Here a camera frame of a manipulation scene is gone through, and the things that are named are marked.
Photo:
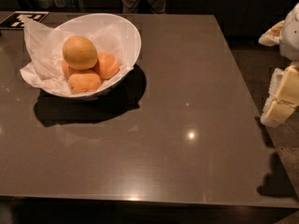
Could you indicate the white bowl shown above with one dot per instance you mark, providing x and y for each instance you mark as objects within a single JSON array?
[{"x": 108, "y": 33}]

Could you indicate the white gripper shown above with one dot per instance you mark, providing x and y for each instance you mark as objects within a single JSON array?
[{"x": 290, "y": 34}]

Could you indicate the white paper napkin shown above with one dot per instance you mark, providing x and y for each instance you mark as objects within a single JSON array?
[{"x": 45, "y": 48}]

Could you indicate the front orange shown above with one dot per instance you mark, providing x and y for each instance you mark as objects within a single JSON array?
[{"x": 84, "y": 81}]

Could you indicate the right orange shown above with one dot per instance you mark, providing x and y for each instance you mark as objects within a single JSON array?
[{"x": 107, "y": 65}]

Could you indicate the left hidden orange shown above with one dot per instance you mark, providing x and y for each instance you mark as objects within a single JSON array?
[{"x": 68, "y": 71}]

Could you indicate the yellow-orange orange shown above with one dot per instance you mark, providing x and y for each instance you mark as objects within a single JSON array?
[{"x": 80, "y": 53}]

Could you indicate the black white marker tag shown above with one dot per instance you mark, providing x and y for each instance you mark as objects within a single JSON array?
[{"x": 14, "y": 21}]

